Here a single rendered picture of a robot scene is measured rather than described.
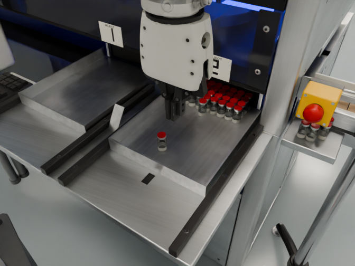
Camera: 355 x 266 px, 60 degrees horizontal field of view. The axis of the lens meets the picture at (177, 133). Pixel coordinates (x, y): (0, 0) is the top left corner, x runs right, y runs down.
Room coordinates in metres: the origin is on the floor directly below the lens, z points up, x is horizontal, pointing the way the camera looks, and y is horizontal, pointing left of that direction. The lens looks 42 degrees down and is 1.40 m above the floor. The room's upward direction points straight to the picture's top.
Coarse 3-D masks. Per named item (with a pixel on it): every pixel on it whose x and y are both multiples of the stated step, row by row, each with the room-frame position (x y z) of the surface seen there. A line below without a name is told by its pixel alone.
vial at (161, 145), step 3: (159, 138) 0.51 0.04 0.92; (162, 138) 0.51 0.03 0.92; (165, 138) 0.52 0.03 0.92; (159, 141) 0.51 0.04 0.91; (162, 141) 0.51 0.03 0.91; (165, 141) 0.52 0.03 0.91; (159, 144) 0.51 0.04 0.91; (162, 144) 0.51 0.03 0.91; (165, 144) 0.52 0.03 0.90; (159, 147) 0.51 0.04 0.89; (162, 147) 0.51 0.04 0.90; (165, 147) 0.51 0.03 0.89; (162, 150) 0.51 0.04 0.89
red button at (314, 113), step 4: (312, 104) 0.52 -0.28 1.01; (316, 104) 0.52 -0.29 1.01; (308, 108) 0.51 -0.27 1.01; (312, 108) 0.51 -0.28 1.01; (316, 108) 0.51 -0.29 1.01; (320, 108) 0.51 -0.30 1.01; (304, 112) 0.51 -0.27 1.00; (308, 112) 0.51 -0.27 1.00; (312, 112) 0.50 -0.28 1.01; (316, 112) 0.50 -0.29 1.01; (320, 112) 0.50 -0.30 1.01; (304, 116) 0.51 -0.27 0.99; (308, 116) 0.50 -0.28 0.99; (312, 116) 0.50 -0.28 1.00; (316, 116) 0.50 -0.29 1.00; (320, 116) 0.50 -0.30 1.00; (308, 120) 0.50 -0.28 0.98; (312, 120) 0.50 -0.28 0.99; (316, 120) 0.50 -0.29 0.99; (320, 120) 0.50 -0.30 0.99
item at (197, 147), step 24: (144, 120) 0.63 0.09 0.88; (168, 120) 0.63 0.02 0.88; (192, 120) 0.63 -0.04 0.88; (216, 120) 0.63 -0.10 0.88; (240, 120) 0.63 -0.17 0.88; (120, 144) 0.50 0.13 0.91; (144, 144) 0.54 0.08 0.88; (168, 144) 0.54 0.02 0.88; (192, 144) 0.54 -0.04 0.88; (216, 144) 0.54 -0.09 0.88; (240, 144) 0.52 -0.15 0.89; (168, 168) 0.43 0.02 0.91; (192, 168) 0.46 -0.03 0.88; (216, 168) 0.46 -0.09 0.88
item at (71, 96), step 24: (72, 72) 0.86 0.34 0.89; (96, 72) 0.87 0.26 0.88; (120, 72) 0.87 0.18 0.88; (24, 96) 0.69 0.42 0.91; (48, 96) 0.74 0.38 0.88; (72, 96) 0.74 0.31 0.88; (96, 96) 0.74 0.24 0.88; (120, 96) 0.74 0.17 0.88; (72, 120) 0.59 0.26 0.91; (96, 120) 0.60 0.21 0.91
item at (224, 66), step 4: (216, 56) 0.67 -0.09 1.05; (220, 60) 0.66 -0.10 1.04; (224, 60) 0.65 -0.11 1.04; (228, 60) 0.65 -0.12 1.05; (216, 64) 0.66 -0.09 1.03; (220, 64) 0.66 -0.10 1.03; (224, 64) 0.65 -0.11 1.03; (228, 64) 0.65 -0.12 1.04; (220, 68) 0.66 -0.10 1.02; (224, 68) 0.65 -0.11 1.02; (228, 68) 0.65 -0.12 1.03; (220, 72) 0.66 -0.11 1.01; (224, 72) 0.65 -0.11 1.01; (228, 72) 0.65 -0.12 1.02; (212, 76) 0.67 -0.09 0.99; (216, 76) 0.66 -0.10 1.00; (220, 76) 0.66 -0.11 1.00; (224, 76) 0.65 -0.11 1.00; (228, 76) 0.65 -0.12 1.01; (224, 80) 0.65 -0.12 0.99; (228, 80) 0.64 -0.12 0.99
